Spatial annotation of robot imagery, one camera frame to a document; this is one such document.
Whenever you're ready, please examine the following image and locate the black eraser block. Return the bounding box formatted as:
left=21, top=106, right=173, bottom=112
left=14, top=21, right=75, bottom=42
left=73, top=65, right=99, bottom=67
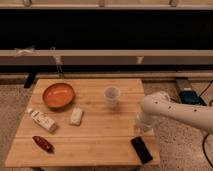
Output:
left=131, top=137, right=153, bottom=164

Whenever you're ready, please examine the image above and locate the black floor cable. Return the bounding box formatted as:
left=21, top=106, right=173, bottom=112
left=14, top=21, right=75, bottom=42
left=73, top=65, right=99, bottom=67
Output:
left=199, top=79, right=213, bottom=168

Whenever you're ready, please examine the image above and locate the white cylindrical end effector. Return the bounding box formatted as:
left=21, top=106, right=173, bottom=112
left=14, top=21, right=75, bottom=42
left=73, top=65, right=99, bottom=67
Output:
left=135, top=113, right=155, bottom=132

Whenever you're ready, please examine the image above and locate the dark red snack packet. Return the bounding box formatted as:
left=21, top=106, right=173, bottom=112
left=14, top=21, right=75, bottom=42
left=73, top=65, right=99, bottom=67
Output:
left=33, top=136, right=54, bottom=153

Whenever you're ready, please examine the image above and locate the black power adapter box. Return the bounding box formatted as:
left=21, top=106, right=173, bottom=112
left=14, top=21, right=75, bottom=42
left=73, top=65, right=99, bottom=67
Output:
left=179, top=90, right=200, bottom=105

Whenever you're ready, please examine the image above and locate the orange round bowl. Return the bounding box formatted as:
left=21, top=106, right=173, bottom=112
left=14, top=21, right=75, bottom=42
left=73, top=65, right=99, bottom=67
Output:
left=42, top=83, right=75, bottom=109

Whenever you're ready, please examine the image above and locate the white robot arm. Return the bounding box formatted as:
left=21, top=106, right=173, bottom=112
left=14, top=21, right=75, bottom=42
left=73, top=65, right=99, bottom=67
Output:
left=135, top=91, right=213, bottom=133

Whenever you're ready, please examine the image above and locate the white small box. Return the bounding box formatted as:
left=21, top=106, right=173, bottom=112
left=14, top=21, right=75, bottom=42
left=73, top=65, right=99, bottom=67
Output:
left=70, top=108, right=83, bottom=126

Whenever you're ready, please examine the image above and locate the white carton with print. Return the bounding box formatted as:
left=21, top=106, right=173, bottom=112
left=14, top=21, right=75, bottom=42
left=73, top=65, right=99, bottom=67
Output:
left=27, top=108, right=57, bottom=133

